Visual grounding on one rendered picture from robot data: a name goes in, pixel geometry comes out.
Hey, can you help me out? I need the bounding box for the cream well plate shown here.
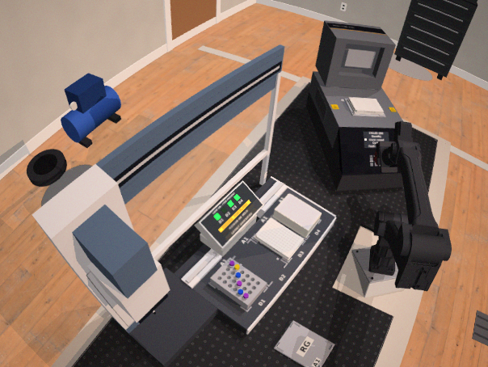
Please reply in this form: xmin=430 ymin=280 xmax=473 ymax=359
xmin=347 ymin=97 xmax=384 ymax=115
xmin=254 ymin=218 xmax=304 ymax=261

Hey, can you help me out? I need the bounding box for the black thermal cycler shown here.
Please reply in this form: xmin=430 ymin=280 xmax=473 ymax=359
xmin=306 ymin=20 xmax=403 ymax=191

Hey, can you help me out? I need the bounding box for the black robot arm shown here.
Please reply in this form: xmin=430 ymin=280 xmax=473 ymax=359
xmin=368 ymin=121 xmax=452 ymax=291

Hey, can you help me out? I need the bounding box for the grey tube rack with coloured caps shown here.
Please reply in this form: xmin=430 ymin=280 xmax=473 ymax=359
xmin=210 ymin=257 xmax=267 ymax=309

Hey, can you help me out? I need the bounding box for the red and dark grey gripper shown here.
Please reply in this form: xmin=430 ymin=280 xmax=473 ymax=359
xmin=373 ymin=141 xmax=398 ymax=173

